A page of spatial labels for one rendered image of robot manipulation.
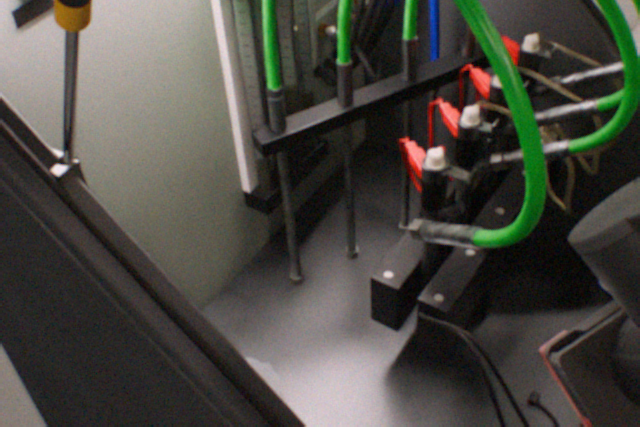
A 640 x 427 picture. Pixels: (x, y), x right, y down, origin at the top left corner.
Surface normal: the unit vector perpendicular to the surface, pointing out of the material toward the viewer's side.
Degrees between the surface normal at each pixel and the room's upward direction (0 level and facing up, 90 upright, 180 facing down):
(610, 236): 76
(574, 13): 90
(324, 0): 90
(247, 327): 0
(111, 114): 90
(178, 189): 90
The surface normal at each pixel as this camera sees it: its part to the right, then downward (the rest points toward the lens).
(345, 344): -0.05, -0.73
